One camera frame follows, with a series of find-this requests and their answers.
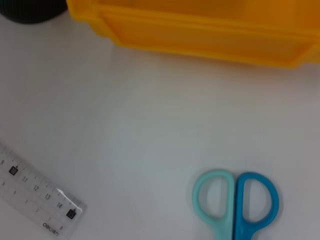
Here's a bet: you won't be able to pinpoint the yellow plastic storage bin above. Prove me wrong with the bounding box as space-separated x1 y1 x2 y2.
66 0 320 70

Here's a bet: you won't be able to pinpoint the blue and teal scissors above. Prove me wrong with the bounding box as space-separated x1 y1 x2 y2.
191 168 280 240

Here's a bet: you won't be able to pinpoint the black mesh pen holder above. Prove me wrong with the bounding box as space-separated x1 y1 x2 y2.
0 0 69 25

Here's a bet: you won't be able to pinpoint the transparent plastic ruler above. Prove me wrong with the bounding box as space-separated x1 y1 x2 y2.
0 142 88 239

